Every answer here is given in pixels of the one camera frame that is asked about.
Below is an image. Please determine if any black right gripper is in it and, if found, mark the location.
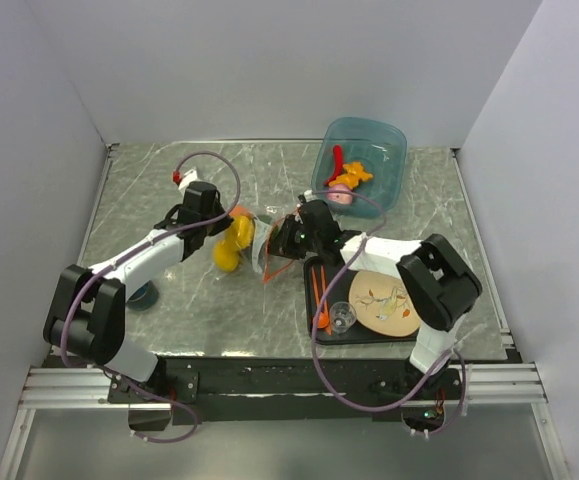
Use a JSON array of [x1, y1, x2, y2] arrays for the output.
[[265, 214, 323, 260]]

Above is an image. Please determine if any orange fake fruit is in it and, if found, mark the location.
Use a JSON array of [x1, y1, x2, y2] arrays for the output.
[[230, 205, 249, 217]]

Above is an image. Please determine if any purple fake onion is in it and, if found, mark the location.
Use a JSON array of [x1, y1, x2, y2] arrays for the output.
[[326, 184, 353, 206]]

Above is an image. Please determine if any yellow fake bell pepper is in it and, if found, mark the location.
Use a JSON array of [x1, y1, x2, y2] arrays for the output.
[[226, 215, 255, 251]]

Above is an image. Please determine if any green fake vegetable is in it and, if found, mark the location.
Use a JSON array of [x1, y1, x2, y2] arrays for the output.
[[255, 214, 274, 227]]

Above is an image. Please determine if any clear zip top bag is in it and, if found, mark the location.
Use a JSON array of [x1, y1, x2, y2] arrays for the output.
[[240, 210, 294, 284]]

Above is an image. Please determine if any tan fake ginger root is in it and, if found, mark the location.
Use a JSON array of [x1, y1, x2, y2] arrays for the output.
[[329, 161, 373, 190]]

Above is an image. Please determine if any red fake chili pepper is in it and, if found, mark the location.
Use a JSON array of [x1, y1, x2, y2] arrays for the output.
[[323, 144, 344, 186]]

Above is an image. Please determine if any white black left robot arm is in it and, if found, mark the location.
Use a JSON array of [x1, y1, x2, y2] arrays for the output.
[[43, 181, 232, 402]]

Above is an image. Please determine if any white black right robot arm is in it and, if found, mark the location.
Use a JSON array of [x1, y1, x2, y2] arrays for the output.
[[266, 200, 482, 398]]

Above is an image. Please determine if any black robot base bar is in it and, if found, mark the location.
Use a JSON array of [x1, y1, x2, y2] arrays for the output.
[[106, 357, 463, 426]]

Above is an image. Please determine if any yellow fake lemon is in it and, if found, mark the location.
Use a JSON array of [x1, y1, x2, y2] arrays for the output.
[[212, 240, 240, 273]]

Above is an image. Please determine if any black plastic tray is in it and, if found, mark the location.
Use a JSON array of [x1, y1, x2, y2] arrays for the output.
[[303, 257, 421, 346]]

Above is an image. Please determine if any small clear glass cup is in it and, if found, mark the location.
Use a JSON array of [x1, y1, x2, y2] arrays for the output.
[[329, 301, 357, 335]]

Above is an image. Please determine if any orange plastic spoon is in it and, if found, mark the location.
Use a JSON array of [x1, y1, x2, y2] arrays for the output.
[[313, 313, 330, 329]]

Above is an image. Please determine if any beige bird pattern plate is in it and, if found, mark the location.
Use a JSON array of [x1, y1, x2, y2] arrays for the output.
[[348, 271, 421, 338]]

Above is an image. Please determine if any teal transparent plastic bin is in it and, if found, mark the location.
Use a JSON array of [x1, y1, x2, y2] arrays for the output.
[[311, 117, 408, 218]]

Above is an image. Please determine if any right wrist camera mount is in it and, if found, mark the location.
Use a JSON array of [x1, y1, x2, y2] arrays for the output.
[[298, 190, 315, 206]]

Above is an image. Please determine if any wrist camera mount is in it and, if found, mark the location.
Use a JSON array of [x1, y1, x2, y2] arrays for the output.
[[172, 168, 201, 191], [298, 190, 315, 206]]

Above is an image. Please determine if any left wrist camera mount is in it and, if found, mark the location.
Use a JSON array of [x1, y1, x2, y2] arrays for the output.
[[172, 168, 201, 191]]

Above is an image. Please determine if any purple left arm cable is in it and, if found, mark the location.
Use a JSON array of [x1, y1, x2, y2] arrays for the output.
[[61, 151, 243, 446]]

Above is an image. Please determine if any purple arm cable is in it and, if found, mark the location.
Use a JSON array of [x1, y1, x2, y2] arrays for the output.
[[308, 188, 470, 441], [61, 151, 243, 446]]

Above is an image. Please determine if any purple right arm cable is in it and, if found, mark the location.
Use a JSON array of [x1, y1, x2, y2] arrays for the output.
[[308, 188, 470, 441]]

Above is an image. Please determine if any aluminium frame rail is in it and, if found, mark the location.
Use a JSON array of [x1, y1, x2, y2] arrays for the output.
[[401, 362, 548, 406]]

